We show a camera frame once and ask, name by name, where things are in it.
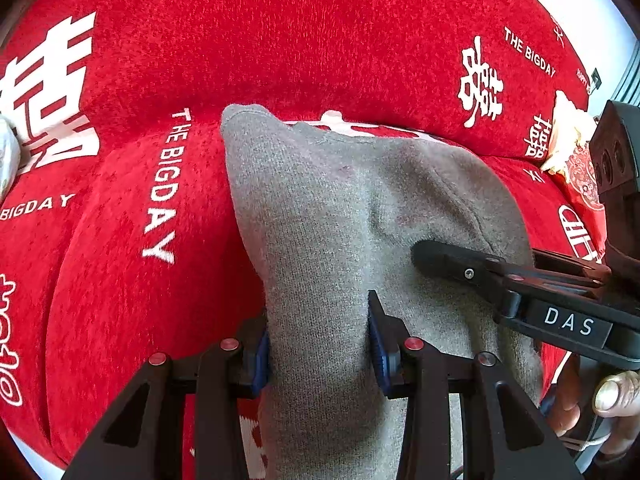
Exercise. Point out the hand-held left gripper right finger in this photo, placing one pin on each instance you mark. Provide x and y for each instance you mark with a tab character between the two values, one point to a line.
379	355

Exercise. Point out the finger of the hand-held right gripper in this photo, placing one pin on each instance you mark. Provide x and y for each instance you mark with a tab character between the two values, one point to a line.
450	260

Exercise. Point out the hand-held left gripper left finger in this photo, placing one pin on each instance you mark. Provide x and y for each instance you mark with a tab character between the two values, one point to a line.
260	367

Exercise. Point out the grey knit sweater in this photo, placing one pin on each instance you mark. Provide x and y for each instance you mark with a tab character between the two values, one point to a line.
340	220

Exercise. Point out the person's right hand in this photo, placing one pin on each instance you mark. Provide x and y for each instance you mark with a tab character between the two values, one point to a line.
617	392

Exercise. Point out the white and red cushion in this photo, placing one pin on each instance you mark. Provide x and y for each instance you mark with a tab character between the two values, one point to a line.
575	160

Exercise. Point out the red printed sofa cover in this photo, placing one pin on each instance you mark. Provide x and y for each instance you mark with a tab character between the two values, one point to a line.
250	60

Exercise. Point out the white floral print garment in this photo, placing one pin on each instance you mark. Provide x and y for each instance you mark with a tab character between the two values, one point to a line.
7	160

